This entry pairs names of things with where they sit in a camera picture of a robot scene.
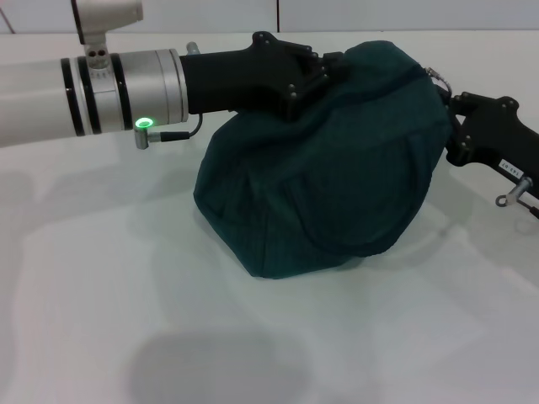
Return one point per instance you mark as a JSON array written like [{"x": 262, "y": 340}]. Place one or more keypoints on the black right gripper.
[{"x": 501, "y": 134}]

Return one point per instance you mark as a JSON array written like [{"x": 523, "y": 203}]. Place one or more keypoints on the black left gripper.
[{"x": 236, "y": 80}]

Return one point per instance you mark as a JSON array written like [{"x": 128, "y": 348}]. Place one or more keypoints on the dark teal insulated lunch bag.
[{"x": 328, "y": 181}]

